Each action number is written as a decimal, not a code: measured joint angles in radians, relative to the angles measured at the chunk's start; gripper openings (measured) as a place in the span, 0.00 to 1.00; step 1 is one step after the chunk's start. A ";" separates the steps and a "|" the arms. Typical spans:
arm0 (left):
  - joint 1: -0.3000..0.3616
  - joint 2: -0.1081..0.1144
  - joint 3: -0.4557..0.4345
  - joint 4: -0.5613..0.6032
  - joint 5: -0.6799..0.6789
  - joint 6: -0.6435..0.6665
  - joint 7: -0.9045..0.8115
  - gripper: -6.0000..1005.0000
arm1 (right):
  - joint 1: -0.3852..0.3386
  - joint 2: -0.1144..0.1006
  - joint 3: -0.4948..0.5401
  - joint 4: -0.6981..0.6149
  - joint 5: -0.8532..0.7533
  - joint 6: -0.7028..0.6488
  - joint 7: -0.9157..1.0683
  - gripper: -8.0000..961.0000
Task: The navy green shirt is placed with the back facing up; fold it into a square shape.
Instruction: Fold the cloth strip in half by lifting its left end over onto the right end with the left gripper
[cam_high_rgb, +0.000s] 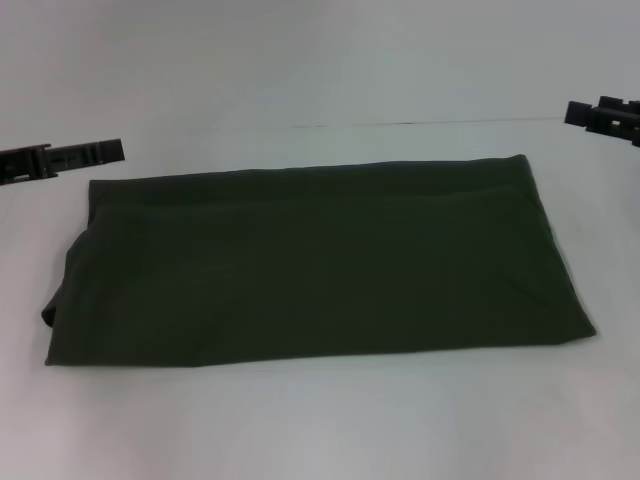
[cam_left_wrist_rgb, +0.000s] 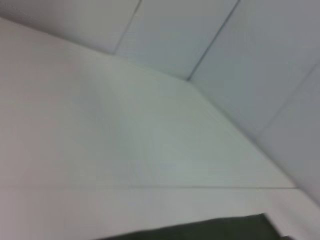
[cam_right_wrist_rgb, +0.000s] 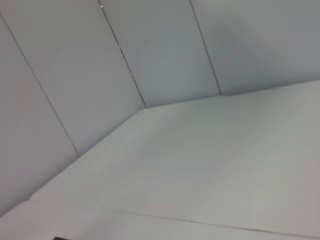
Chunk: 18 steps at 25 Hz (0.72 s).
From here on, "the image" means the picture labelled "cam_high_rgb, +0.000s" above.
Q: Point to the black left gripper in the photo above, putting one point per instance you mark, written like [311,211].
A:
[22,164]

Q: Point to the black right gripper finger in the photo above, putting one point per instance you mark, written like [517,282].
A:
[580,114]
[617,105]

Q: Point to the dark green shirt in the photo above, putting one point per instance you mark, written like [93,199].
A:
[320,260]

